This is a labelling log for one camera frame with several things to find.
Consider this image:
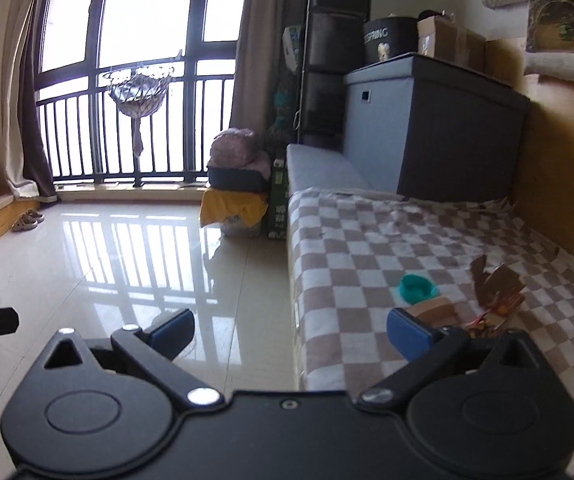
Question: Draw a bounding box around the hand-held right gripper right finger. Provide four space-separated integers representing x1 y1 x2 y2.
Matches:
359 307 544 407

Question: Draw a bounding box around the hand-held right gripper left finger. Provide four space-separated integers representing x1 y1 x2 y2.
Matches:
42 308 222 408

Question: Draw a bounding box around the small folded cardboard piece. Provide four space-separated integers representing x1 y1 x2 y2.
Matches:
409 297 460 331

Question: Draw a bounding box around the teal plastic cap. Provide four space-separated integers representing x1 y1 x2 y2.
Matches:
398 274 438 305

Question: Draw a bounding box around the colourful snack wrapper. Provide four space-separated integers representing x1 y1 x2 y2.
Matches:
464 292 525 338

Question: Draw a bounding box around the checkered beige blanket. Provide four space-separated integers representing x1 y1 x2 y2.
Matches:
287 187 574 480

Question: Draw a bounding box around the wooden step platform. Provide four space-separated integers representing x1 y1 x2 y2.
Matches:
0 162 42 241

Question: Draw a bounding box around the yellow cloth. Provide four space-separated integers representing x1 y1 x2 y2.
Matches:
199 187 270 231

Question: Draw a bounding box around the black window railing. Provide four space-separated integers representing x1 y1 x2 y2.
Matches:
34 57 238 188

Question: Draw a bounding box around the dark plastic basin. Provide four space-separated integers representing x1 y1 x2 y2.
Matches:
207 162 272 193

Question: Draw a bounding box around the green carton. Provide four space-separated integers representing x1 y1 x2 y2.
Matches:
267 157 290 241

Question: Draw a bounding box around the grey bench cushion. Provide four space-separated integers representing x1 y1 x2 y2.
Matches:
286 143 375 198

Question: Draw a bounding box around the pink fabric bundle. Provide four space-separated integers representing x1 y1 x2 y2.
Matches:
207 128 272 171

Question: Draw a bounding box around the large grey storage box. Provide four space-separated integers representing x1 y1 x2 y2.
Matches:
343 55 532 203

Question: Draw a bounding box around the beige and brown curtain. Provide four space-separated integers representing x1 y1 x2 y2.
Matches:
4 0 62 206

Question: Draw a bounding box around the wooden headboard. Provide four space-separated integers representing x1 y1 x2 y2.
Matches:
484 37 574 286

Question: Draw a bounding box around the hanging net basket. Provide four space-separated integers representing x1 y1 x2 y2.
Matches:
101 62 175 161

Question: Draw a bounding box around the grey-brown curtain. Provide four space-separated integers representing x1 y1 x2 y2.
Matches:
229 0 312 136

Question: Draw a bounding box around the black round printed box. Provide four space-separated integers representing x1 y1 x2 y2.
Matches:
363 16 420 66

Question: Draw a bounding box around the brown cardboard box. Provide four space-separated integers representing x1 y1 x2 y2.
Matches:
417 10 488 72

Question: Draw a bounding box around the black drawer tower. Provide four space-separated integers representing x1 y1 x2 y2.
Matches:
299 0 372 148

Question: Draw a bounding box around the blue and white packet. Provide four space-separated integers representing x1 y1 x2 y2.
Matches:
282 25 304 73

